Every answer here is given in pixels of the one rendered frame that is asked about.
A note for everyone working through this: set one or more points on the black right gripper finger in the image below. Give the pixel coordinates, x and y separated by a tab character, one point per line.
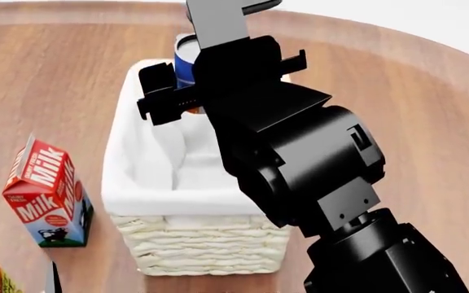
159	91
295	62

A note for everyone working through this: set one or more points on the blue white soup can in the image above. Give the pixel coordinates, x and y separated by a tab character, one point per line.
185	61

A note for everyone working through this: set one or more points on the white cloth basket liner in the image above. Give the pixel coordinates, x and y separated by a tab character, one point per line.
145	171

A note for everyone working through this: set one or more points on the white woven wicker basket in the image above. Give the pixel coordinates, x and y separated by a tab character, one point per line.
202	244

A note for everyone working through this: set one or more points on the red white milk carton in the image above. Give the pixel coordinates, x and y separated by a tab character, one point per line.
47	195

